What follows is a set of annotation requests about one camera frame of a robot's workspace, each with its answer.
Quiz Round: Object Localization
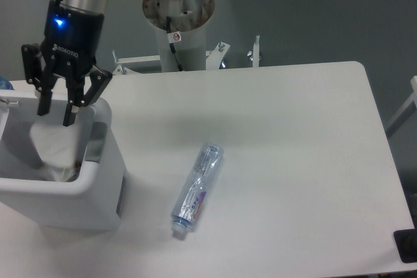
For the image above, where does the clear plastic wrapper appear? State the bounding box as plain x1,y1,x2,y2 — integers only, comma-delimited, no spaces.
30,123,82,182

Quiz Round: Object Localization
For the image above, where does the white trash can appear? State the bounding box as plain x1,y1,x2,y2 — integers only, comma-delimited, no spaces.
1,90,127,230

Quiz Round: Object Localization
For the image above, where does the white right base bracket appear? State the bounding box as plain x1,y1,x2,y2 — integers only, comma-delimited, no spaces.
206,42,231,70

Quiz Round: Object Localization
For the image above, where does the black clamp at table corner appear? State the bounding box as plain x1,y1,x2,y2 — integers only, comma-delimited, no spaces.
394,229,416,264

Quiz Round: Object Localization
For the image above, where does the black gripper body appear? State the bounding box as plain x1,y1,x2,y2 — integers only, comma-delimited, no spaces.
40,0,104,79

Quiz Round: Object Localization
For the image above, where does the white left base bracket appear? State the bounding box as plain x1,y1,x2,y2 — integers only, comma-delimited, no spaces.
112,50,162,76

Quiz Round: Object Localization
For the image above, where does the crushed clear plastic bottle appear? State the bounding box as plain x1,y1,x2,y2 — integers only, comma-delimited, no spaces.
171,143,224,239

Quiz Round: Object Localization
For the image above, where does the white far base bracket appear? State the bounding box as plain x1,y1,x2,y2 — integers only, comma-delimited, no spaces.
246,35,261,68

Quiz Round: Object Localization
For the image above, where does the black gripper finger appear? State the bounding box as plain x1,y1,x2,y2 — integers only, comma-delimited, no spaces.
21,44,65,116
63,65,113,126

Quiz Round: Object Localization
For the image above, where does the black pedestal cable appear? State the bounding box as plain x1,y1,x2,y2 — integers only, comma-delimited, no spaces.
165,16,184,72

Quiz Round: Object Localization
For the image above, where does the white frame at right edge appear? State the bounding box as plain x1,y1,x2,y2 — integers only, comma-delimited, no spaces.
385,76,416,139

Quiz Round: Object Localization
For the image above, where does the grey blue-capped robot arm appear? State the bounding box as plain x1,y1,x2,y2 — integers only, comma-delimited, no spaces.
22,0,112,126

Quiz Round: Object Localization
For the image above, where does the blue object at left edge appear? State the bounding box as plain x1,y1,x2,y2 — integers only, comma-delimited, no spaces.
0,76,14,90

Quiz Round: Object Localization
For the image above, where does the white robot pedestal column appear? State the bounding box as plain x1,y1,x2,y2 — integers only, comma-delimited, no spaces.
143,0,215,72

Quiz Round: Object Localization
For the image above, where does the white base bracket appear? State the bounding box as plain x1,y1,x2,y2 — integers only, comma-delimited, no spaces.
206,42,231,70
112,50,162,76
246,35,261,68

